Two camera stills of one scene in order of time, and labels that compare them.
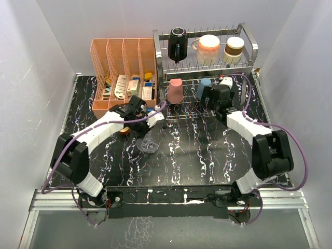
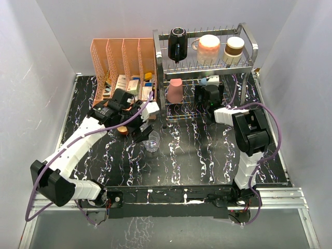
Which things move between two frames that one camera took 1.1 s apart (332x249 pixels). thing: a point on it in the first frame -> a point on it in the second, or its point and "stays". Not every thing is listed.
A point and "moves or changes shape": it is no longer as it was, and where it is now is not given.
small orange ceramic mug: [125, 131] stays
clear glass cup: [147, 144] moves or changes shape
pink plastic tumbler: [175, 92] stays
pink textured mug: [208, 50] stays
